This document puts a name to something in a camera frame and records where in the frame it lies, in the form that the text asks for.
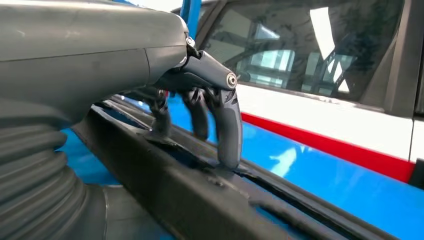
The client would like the blue metal shelf rack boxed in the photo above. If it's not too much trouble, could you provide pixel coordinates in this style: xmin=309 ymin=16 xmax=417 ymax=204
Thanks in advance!
xmin=57 ymin=0 xmax=424 ymax=240

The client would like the white car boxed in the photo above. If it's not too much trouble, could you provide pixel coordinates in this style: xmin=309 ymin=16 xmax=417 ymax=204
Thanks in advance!
xmin=172 ymin=0 xmax=424 ymax=165

